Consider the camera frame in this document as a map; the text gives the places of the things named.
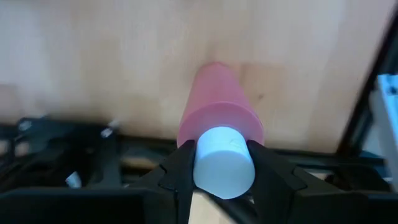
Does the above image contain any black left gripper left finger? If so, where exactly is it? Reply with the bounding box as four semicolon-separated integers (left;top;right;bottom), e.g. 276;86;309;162
158;139;197;224

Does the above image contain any tall rose pink paint bottle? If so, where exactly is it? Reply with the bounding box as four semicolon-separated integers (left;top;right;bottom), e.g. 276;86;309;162
176;61;265;200

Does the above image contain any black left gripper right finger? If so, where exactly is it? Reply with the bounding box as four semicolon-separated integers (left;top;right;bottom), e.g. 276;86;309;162
247;139;308;224

